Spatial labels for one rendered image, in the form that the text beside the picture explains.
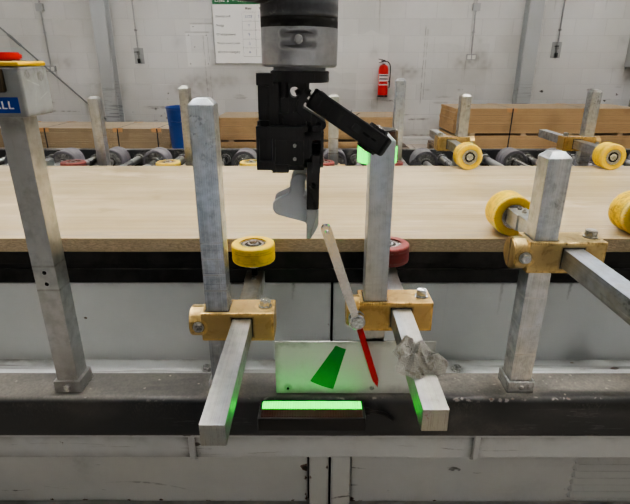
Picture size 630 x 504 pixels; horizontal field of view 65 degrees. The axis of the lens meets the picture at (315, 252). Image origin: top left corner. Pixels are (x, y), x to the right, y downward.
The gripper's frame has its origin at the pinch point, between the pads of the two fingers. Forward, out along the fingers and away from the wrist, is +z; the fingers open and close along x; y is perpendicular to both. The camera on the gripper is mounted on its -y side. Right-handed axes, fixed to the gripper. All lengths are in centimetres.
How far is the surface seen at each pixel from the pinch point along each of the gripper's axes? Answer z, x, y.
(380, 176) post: -5.9, -6.0, -9.3
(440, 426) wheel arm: 17.1, 18.5, -14.4
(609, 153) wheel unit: 4, -91, -92
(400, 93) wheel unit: -11, -115, -30
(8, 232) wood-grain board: 12, -30, 61
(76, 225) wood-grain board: 12, -35, 50
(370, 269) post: 8.4, -6.0, -8.6
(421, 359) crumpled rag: 13.9, 10.0, -13.7
